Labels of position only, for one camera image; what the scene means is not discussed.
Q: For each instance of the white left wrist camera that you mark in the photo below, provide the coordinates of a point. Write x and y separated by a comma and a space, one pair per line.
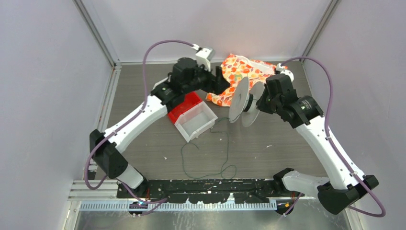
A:
203, 57

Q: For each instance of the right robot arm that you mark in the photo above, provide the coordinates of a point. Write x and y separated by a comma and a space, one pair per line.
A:
345, 182

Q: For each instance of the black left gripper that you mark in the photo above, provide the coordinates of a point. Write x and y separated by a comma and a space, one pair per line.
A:
216, 84

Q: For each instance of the floral orange cloth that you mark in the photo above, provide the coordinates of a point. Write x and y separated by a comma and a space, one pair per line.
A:
234, 69

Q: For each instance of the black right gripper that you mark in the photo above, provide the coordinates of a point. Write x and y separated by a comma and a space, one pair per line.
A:
261, 105

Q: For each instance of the white slotted cable duct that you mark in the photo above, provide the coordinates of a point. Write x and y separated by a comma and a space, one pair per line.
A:
229, 205

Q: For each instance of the white and red bin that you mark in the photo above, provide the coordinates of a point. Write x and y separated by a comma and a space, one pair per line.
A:
192, 117

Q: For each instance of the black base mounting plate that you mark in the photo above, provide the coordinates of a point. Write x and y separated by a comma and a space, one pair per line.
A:
211, 191

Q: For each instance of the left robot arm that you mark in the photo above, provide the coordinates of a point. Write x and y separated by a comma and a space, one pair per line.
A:
107, 147

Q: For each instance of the white perforated spool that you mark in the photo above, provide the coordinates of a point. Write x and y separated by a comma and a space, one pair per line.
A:
243, 104

